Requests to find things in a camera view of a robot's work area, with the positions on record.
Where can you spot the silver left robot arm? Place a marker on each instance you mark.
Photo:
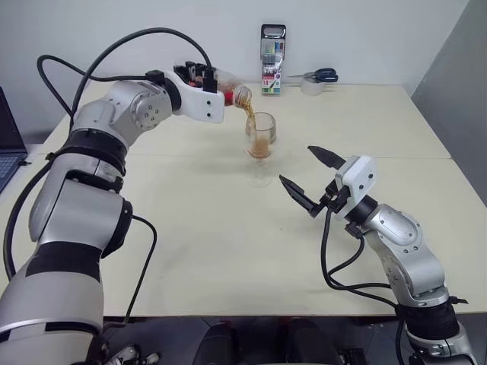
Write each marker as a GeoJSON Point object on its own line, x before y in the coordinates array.
{"type": "Point", "coordinates": [76, 213]}

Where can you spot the clear drink bottle red label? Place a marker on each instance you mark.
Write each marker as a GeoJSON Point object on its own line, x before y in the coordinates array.
{"type": "Point", "coordinates": [241, 95]}

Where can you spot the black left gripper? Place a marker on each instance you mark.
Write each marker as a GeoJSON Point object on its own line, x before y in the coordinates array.
{"type": "Point", "coordinates": [192, 72]}

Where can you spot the marker pen pack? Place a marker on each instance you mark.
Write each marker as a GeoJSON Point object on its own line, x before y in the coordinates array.
{"type": "Point", "coordinates": [273, 61]}

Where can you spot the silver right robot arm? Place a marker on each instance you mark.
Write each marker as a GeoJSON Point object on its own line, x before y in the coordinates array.
{"type": "Point", "coordinates": [411, 247]}

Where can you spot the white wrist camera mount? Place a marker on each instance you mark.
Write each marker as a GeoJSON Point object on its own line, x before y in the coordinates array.
{"type": "Point", "coordinates": [359, 175]}
{"type": "Point", "coordinates": [205, 108]}

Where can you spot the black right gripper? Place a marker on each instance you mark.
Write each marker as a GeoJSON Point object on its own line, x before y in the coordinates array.
{"type": "Point", "coordinates": [335, 199]}

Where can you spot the dark laptop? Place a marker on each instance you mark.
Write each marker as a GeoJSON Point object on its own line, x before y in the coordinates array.
{"type": "Point", "coordinates": [9, 152]}

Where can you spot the clear tape roll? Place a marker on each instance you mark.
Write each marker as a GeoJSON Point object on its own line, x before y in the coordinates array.
{"type": "Point", "coordinates": [312, 87]}

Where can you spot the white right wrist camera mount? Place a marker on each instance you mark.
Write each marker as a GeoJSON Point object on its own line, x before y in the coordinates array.
{"type": "Point", "coordinates": [359, 175]}

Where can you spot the clear wine glass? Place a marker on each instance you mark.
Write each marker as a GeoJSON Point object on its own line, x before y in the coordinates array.
{"type": "Point", "coordinates": [262, 144]}

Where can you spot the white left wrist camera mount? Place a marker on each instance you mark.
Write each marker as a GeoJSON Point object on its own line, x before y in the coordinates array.
{"type": "Point", "coordinates": [205, 108]}

